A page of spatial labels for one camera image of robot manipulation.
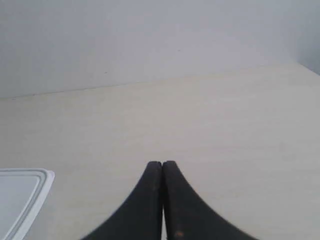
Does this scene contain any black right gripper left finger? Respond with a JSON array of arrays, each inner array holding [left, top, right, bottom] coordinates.
[[83, 161, 163, 240]]

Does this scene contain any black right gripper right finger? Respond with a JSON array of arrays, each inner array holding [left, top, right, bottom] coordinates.
[[162, 161, 255, 240]]

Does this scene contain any white lidded plastic container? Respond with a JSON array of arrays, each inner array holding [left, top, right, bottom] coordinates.
[[0, 168, 55, 240]]

